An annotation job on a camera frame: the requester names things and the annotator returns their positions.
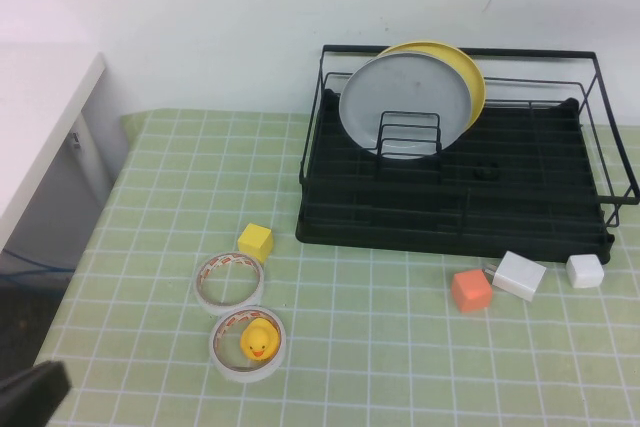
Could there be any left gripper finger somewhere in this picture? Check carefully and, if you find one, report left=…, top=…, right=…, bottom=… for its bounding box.
left=0, top=359, right=70, bottom=427

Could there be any grey plate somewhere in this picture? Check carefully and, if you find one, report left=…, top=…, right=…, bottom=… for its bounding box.
left=338, top=52, right=474, bottom=162

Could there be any yellow plate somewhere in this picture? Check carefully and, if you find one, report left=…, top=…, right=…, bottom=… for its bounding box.
left=374, top=40, right=488, bottom=136

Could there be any white double-sided tape roll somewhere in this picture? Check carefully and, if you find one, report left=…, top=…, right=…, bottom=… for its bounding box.
left=208, top=307, right=288, bottom=385
left=193, top=250, right=267, bottom=317

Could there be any yellow rubber duck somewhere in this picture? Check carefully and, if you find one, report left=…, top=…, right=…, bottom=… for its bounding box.
left=240, top=318, right=279, bottom=361

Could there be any yellow cube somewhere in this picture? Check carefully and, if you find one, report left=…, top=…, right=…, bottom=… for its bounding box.
left=237, top=222, right=275, bottom=264

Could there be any white side cabinet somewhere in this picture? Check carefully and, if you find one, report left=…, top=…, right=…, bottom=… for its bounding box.
left=0, top=41, right=132, bottom=278

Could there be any green checked tablecloth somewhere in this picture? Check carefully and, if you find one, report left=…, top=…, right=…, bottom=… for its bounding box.
left=0, top=106, right=640, bottom=427

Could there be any orange cube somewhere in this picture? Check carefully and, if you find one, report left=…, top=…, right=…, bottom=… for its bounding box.
left=450, top=269, right=494, bottom=315

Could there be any white charger adapter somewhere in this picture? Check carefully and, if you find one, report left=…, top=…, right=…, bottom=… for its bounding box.
left=482, top=250, right=548, bottom=303

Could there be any white cube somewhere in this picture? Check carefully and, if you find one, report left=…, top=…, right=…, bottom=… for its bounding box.
left=565, top=253, right=605, bottom=290

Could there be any thin blue cable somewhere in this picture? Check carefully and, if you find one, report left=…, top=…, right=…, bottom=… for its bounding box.
left=0, top=246, right=76, bottom=288

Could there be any black wire dish rack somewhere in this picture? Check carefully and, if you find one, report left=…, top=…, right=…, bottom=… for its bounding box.
left=294, top=44, right=640, bottom=267

